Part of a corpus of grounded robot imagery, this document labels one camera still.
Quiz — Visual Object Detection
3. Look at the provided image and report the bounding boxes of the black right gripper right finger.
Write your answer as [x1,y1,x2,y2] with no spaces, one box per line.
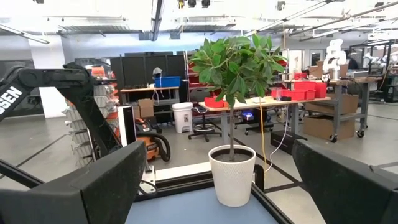
[291,139,398,224]

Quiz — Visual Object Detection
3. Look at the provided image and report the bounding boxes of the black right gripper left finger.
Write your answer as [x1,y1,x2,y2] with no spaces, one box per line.
[0,141,147,224]

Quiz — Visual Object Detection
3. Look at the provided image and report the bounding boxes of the parts bin rack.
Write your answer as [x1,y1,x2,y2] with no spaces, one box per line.
[61,67,121,168]

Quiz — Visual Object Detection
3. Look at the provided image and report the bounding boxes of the cart with cardboard boxes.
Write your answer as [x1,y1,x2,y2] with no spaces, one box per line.
[284,76,384,144]

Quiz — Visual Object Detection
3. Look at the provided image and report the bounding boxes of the white tower appliance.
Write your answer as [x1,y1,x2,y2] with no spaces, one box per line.
[116,105,138,147]

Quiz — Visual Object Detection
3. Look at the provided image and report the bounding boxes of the orange shop vacuum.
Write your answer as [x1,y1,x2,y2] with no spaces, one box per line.
[134,117,172,163]

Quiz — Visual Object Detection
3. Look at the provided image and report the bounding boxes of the red plastic bin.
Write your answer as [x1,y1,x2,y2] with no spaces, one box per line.
[314,82,328,100]
[293,80,317,91]
[271,88,307,101]
[203,96,225,109]

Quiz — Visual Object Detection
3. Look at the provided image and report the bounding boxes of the light wood board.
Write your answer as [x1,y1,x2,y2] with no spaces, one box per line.
[154,161,213,182]

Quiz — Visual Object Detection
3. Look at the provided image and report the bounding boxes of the wooden top table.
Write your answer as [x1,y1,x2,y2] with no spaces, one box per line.
[198,95,331,146]

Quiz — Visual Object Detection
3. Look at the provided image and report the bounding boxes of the small cardboard box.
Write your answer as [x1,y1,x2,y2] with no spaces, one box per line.
[137,98,155,119]

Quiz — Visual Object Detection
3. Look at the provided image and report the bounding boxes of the wooden shelf workbench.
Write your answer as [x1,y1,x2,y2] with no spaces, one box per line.
[119,86,181,124]

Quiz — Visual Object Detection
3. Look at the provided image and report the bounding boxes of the white trash can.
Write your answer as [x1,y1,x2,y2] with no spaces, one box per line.
[171,101,194,134]

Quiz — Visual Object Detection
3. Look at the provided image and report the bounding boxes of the black swivel stool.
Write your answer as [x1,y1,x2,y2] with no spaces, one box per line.
[187,88,223,143]

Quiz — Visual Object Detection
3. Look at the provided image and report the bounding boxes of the black partition panels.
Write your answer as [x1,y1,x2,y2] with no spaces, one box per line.
[109,50,188,90]

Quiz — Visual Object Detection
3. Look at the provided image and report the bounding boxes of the blue plastic bin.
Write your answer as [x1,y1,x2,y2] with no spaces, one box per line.
[154,75,182,88]

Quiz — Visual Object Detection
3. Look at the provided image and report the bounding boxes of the green leafy tree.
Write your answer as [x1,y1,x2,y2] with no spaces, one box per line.
[188,33,289,162]

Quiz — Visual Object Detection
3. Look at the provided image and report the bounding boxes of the silver metal bracket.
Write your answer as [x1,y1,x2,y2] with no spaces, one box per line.
[138,164,157,195]

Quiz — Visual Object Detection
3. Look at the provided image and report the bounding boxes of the white cable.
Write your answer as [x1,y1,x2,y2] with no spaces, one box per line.
[264,107,290,174]

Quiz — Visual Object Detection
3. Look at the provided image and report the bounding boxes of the yellow cable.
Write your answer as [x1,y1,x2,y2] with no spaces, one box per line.
[257,30,269,172]

